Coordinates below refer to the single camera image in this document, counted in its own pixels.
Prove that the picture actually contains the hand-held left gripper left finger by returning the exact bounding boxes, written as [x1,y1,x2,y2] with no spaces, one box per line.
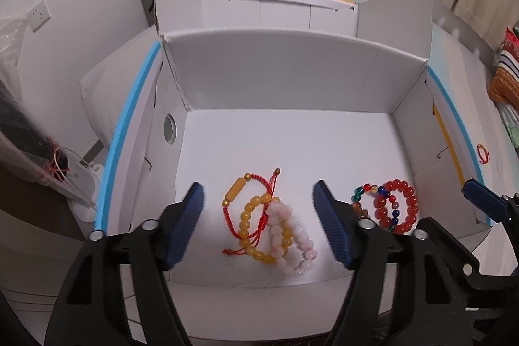
[44,181,204,346]

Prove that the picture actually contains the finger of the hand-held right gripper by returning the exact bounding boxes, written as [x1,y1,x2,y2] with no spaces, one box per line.
[424,217,481,282]
[462,179,519,226]

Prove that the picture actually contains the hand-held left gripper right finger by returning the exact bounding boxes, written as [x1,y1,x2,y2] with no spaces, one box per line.
[312,180,475,346]

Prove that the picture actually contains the pink bead bracelet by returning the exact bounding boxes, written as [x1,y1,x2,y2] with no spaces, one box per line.
[265,202,319,277]

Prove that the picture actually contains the multicoloured glass bead bracelet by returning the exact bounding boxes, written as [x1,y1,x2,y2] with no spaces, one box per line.
[351,183,406,231]

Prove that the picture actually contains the red bead bracelet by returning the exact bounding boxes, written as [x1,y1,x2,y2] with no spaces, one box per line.
[373,179,419,235]

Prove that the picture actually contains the yellow bead bracelet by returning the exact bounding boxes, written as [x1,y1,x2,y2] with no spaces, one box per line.
[238,194,293,268]

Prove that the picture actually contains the red cord bracelet gold tube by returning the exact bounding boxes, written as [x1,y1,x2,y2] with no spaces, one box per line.
[221,168,282,255]

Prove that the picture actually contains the white and blue cardboard box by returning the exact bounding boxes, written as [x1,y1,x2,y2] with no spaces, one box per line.
[79,0,493,344]

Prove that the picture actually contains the floral quilt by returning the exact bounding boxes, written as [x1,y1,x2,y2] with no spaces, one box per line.
[499,101,519,158]

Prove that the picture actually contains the white plastic object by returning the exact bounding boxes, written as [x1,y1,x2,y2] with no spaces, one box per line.
[61,151,107,226]

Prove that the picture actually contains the striped red orange pillow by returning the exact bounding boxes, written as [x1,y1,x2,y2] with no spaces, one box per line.
[489,27,519,103]

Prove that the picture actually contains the clear plastic bag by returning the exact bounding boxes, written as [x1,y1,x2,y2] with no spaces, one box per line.
[0,16,71,185]

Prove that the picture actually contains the white box with yellow stripe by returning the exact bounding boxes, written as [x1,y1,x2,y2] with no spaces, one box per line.
[201,0,358,34]

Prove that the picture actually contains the red and yellow cord bundle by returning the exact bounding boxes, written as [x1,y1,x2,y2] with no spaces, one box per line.
[52,147,72,183]

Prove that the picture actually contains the white wall socket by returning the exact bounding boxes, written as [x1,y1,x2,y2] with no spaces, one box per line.
[26,0,51,31]

